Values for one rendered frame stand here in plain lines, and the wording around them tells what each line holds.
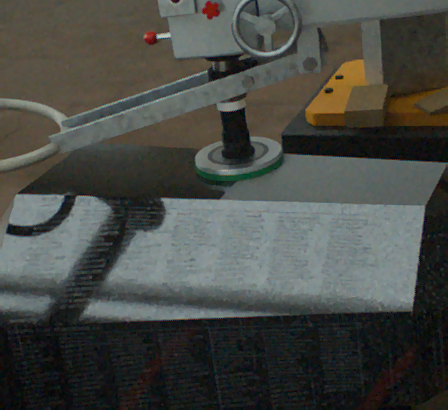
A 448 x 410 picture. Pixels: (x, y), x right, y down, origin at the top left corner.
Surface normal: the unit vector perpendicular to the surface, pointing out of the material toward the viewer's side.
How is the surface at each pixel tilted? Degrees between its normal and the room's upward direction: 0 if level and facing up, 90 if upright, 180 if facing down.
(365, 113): 90
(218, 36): 90
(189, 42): 90
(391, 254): 45
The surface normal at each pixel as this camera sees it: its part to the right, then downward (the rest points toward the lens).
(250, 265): -0.33, -0.35
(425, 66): 0.15, 0.38
